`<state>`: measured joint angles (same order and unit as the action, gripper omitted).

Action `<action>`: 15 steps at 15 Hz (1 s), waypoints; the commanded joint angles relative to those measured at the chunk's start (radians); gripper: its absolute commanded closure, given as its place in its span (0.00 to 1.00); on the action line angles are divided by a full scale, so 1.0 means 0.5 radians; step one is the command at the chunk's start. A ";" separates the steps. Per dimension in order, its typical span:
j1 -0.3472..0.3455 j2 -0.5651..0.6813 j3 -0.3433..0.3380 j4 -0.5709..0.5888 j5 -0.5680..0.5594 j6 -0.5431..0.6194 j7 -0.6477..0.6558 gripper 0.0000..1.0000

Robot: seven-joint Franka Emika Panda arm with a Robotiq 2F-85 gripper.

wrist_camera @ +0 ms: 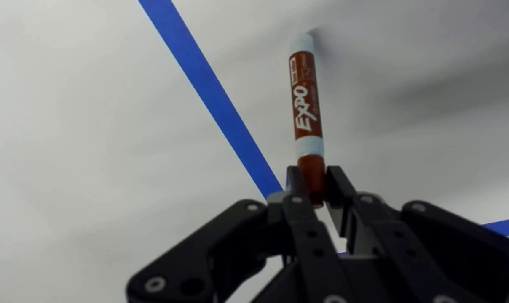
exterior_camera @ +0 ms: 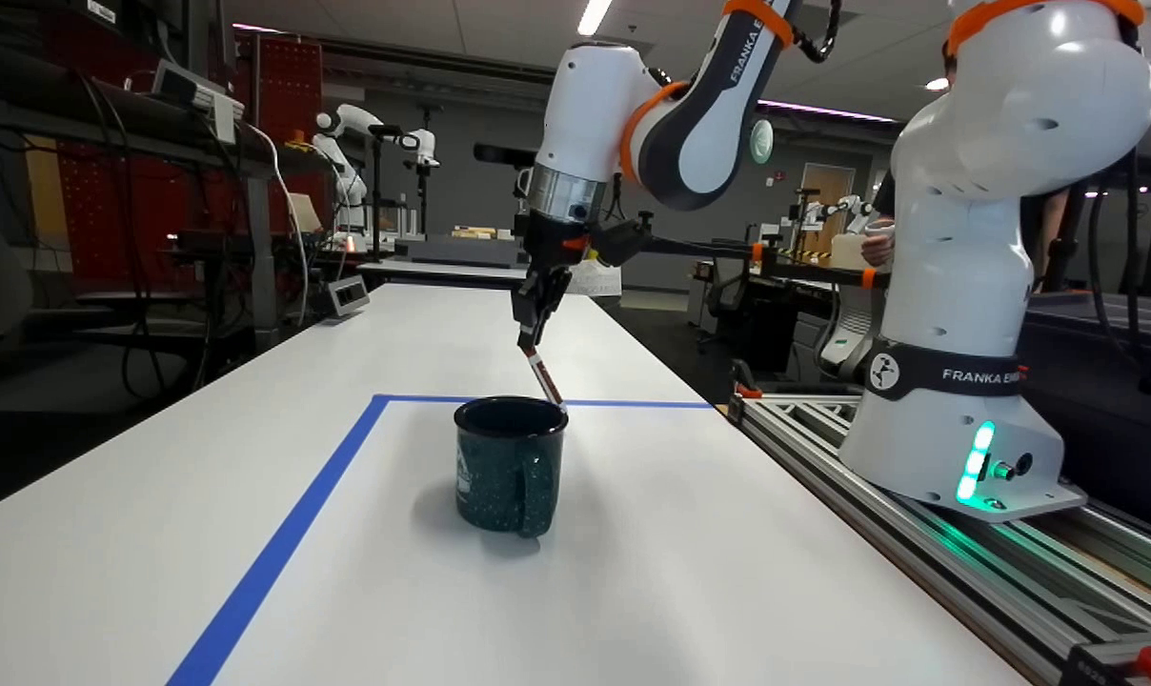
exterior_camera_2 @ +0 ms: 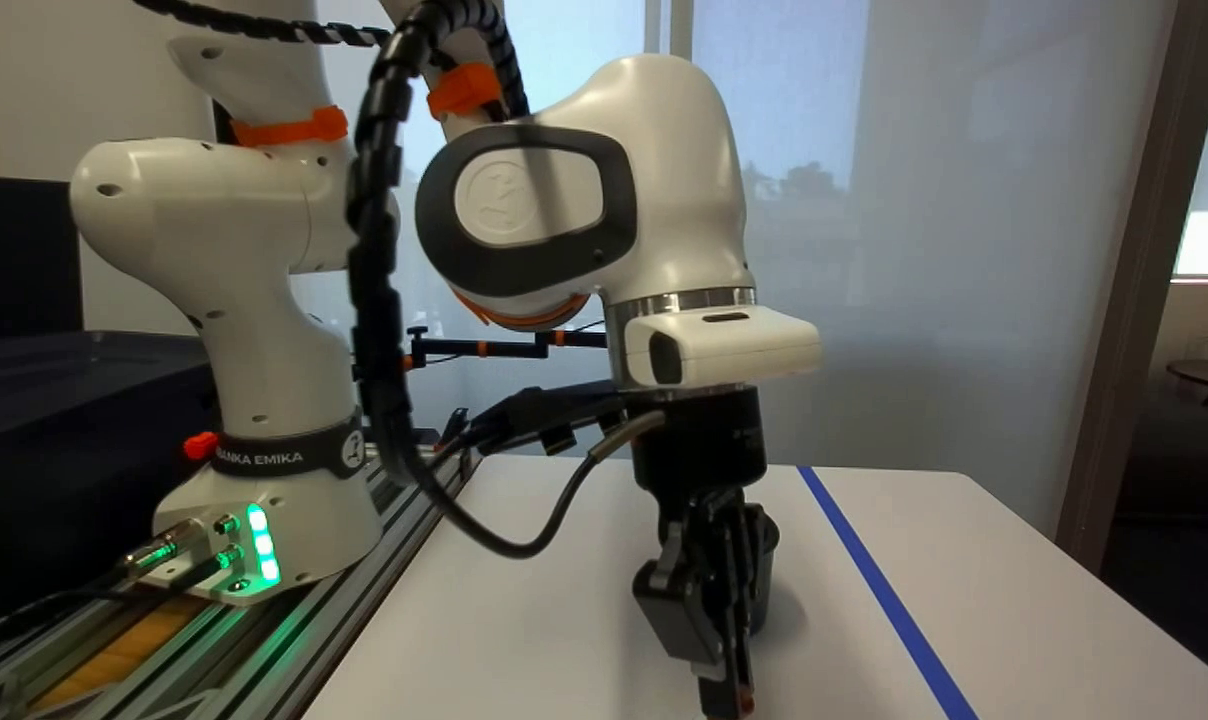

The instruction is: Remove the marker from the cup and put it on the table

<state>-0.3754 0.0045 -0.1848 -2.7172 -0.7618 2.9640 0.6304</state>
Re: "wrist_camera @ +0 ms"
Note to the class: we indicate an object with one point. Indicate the orange Expo marker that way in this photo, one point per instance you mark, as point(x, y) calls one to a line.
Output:
point(305, 101)

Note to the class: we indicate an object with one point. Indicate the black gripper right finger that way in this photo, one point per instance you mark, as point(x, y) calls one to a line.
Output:
point(433, 253)

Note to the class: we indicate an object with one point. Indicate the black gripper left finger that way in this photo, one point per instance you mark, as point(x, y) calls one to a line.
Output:
point(221, 258)

